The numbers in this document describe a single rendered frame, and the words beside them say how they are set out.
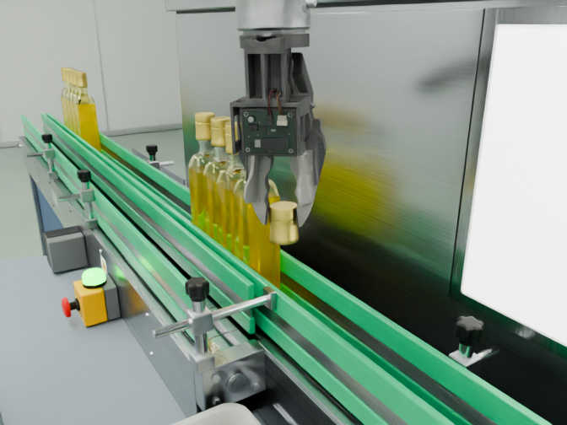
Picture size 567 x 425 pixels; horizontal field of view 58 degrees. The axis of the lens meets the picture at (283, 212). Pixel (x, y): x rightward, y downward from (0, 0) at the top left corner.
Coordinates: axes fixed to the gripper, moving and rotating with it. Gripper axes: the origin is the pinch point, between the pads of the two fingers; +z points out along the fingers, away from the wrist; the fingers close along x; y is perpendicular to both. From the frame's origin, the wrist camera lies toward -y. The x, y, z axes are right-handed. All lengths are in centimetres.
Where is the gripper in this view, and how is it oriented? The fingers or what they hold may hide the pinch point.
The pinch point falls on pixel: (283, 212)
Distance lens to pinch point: 60.9
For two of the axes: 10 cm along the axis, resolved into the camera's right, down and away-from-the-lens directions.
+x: 9.8, 0.5, -2.1
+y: -2.2, 3.3, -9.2
